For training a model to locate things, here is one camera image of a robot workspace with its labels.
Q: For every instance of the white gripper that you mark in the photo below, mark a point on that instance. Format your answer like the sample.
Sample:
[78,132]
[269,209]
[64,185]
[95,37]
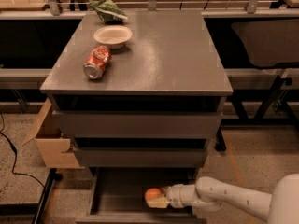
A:
[175,195]

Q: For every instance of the orange fruit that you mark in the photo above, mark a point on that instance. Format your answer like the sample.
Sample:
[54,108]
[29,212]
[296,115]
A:
[152,193]

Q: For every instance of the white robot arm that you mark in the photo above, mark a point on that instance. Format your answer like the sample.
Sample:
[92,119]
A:
[280,207]

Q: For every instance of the grey open bottom drawer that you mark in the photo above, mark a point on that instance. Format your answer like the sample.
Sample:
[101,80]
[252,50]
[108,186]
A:
[117,197]

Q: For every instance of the grey middle drawer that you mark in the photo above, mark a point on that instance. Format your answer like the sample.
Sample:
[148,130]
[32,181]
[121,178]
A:
[138,157]

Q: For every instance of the grey drawer cabinet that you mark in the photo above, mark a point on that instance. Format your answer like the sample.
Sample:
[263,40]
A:
[169,66]

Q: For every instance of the grey top drawer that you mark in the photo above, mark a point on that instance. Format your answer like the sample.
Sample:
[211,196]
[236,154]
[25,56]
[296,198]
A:
[128,125]

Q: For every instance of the cardboard box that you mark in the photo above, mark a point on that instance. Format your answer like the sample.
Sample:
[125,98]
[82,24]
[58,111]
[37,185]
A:
[56,151]

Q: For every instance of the crushed red soda can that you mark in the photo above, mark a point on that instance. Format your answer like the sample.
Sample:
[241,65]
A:
[97,62]

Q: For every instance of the white paper bowl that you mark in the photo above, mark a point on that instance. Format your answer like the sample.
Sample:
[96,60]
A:
[113,36]

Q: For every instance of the dark chair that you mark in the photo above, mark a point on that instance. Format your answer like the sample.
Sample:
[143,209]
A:
[270,44]

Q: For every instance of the green chip bag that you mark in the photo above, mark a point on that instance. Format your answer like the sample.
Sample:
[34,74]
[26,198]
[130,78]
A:
[108,11]

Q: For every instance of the metal frame rail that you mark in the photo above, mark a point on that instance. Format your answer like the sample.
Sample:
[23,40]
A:
[149,4]

